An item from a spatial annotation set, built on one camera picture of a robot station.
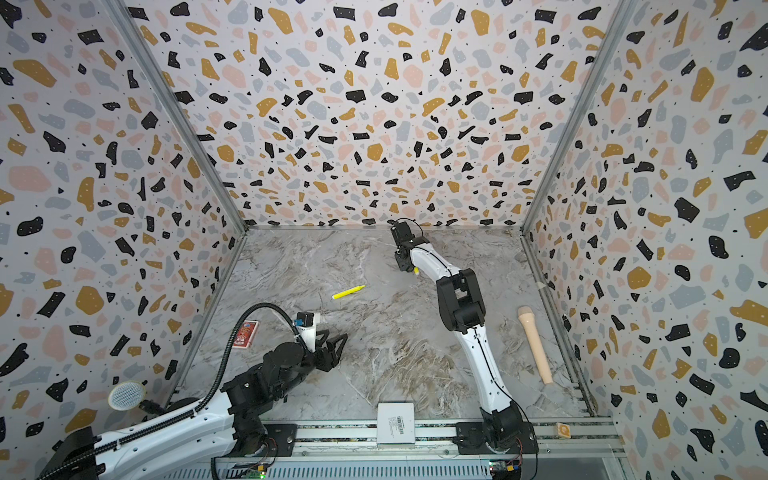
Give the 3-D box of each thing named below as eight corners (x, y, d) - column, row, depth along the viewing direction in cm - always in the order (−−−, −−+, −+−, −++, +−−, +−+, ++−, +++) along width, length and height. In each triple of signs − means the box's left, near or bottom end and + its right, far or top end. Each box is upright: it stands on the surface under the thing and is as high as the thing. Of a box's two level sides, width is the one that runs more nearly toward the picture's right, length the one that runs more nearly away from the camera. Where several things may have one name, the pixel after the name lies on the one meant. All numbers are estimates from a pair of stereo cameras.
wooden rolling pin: (537, 383, 86) (542, 379, 83) (515, 312, 101) (519, 306, 98) (551, 383, 86) (557, 378, 83) (527, 312, 101) (531, 306, 98)
